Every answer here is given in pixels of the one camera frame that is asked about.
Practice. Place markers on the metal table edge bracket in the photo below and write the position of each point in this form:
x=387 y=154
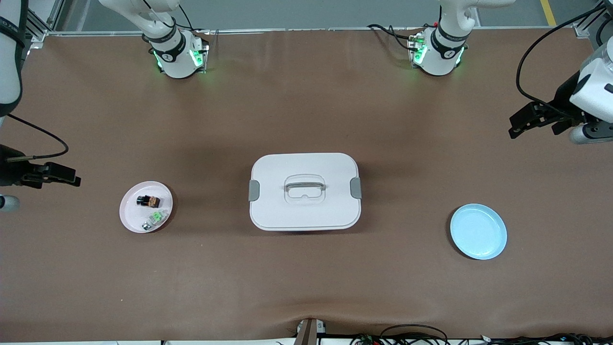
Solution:
x=306 y=333

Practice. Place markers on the aluminium table edge rail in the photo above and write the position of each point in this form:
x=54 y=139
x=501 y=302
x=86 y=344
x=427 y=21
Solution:
x=287 y=30

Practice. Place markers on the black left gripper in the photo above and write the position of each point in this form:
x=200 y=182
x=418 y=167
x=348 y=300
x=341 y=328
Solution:
x=564 y=102

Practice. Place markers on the pink round plate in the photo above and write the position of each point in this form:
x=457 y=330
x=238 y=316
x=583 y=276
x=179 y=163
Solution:
x=131 y=215

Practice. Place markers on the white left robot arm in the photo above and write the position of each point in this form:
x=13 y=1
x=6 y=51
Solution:
x=440 y=57

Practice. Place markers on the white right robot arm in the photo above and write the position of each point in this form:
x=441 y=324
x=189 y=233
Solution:
x=175 y=62

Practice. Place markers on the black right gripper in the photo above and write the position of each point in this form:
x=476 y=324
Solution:
x=10 y=171

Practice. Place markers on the white lidded storage box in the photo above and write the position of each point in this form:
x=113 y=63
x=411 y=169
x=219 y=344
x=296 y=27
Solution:
x=306 y=211

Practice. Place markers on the orange push button switch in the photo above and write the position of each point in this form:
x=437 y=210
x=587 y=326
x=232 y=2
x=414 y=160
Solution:
x=148 y=201

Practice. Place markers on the light blue round plate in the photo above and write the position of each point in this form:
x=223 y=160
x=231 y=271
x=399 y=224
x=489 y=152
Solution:
x=479 y=232

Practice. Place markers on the green push button switch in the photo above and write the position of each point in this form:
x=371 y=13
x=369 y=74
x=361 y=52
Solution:
x=155 y=220

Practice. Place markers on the aluminium frame post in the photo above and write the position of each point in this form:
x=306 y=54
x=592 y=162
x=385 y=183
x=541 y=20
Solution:
x=582 y=31
x=40 y=34

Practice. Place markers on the brown table mat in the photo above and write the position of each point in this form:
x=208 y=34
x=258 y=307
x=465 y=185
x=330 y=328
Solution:
x=306 y=278

